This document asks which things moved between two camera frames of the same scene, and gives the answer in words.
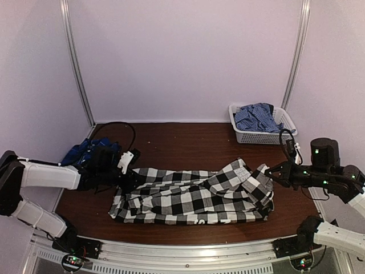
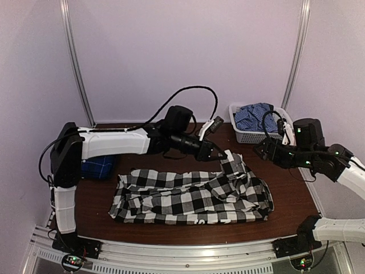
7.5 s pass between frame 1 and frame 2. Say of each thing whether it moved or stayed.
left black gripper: moved
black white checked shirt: stayed
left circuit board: stayed
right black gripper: moved
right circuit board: stayed
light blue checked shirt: stayed
